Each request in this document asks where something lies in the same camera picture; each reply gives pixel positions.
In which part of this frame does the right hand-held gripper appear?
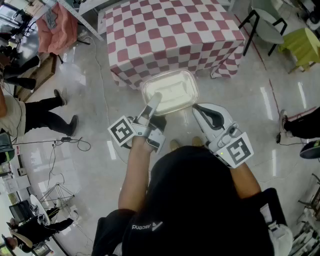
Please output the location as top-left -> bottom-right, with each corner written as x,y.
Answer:
191,102 -> 255,169

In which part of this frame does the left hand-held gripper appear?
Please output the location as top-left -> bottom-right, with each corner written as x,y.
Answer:
107,91 -> 168,154

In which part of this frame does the clear plastic tray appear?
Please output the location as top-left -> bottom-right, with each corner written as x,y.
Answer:
141,69 -> 200,116

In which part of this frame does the person's right forearm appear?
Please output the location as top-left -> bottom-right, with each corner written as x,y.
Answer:
229,161 -> 263,201

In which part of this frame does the person's left forearm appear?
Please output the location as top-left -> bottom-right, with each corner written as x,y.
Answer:
117,137 -> 157,213

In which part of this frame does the red white checkered table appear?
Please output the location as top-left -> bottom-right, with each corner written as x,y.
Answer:
104,0 -> 246,91

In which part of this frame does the white chair with black legs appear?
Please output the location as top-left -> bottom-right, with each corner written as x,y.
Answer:
238,8 -> 288,57

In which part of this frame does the grey perforated metal beam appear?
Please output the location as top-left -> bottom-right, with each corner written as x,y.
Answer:
56,0 -> 105,42

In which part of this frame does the wooden crate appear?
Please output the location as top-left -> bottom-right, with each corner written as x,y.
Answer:
13,53 -> 58,103

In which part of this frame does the pink cloth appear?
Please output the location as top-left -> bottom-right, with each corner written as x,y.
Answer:
36,2 -> 79,56

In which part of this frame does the metal tripod stand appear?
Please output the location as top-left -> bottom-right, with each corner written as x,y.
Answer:
38,182 -> 76,216

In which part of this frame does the person's black shirt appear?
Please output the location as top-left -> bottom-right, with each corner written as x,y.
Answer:
91,187 -> 288,256

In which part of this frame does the white waist pack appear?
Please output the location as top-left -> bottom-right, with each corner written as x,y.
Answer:
259,203 -> 294,256

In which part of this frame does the small white round table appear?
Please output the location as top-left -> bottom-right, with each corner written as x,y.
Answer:
29,194 -> 51,226

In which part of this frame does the black cable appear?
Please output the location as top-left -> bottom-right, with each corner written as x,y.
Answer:
12,136 -> 92,153

